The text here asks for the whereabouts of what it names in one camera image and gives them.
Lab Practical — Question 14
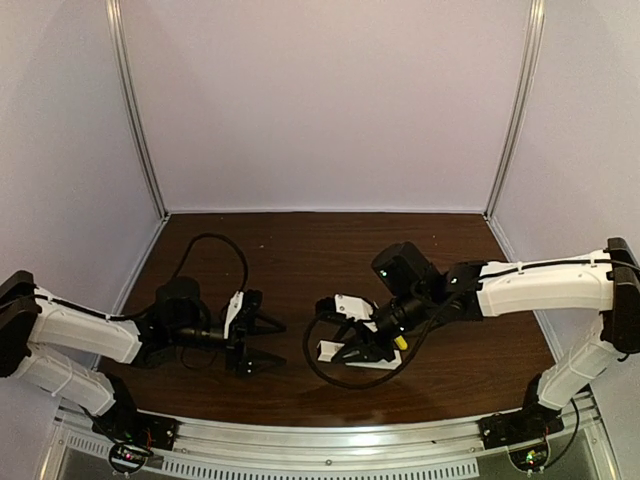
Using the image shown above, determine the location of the right aluminium frame post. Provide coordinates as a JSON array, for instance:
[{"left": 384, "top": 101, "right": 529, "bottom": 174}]
[{"left": 484, "top": 0, "right": 546, "bottom": 222}]

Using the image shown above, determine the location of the yellow handled screwdriver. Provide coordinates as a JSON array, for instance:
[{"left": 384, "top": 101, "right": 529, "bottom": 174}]
[{"left": 394, "top": 336, "right": 408, "bottom": 351}]

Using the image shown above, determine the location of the left black cable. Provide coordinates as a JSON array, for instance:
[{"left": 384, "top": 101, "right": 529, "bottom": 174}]
[{"left": 172, "top": 233, "right": 250, "bottom": 301}]

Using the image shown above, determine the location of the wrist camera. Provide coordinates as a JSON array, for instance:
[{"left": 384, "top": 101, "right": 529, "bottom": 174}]
[
  {"left": 223, "top": 291, "right": 245, "bottom": 350},
  {"left": 334, "top": 294, "right": 378, "bottom": 332}
]

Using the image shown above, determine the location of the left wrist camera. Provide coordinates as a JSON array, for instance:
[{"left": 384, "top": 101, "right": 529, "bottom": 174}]
[{"left": 223, "top": 291, "right": 245, "bottom": 350}]

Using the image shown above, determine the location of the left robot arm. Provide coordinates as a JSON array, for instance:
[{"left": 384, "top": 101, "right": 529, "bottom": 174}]
[{"left": 1, "top": 270, "right": 286, "bottom": 436}]

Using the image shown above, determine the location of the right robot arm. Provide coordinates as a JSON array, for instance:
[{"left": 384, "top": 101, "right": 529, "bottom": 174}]
[{"left": 317, "top": 237, "right": 639, "bottom": 412}]

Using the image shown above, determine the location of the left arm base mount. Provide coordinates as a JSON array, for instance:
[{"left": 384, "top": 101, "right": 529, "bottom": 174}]
[{"left": 86, "top": 375, "right": 179, "bottom": 478}]

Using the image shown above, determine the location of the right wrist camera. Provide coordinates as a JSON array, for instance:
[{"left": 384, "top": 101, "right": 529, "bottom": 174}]
[{"left": 334, "top": 294, "right": 378, "bottom": 332}]

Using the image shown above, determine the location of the right black cable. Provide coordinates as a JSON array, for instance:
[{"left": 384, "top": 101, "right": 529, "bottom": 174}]
[{"left": 302, "top": 299, "right": 451, "bottom": 389}]

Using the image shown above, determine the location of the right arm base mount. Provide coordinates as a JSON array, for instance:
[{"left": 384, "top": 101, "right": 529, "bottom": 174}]
[{"left": 477, "top": 374, "right": 578, "bottom": 475}]

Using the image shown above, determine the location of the front aluminium rail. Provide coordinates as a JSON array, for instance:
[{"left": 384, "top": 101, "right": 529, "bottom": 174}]
[{"left": 49, "top": 409, "right": 601, "bottom": 480}]

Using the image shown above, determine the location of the white remote control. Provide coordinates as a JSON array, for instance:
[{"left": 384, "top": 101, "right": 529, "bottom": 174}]
[{"left": 317, "top": 340, "right": 402, "bottom": 371}]

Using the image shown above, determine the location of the left aluminium frame post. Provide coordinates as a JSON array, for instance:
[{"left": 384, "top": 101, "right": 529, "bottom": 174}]
[{"left": 105, "top": 0, "right": 169, "bottom": 220}]

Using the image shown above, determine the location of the black cable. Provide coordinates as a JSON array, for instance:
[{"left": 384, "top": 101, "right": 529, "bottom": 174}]
[
  {"left": 172, "top": 233, "right": 250, "bottom": 301},
  {"left": 302, "top": 299, "right": 451, "bottom": 389}
]

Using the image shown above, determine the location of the aluminium frame post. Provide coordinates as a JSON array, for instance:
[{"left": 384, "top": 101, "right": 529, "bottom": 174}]
[
  {"left": 484, "top": 0, "right": 546, "bottom": 222},
  {"left": 105, "top": 0, "right": 169, "bottom": 220}
]

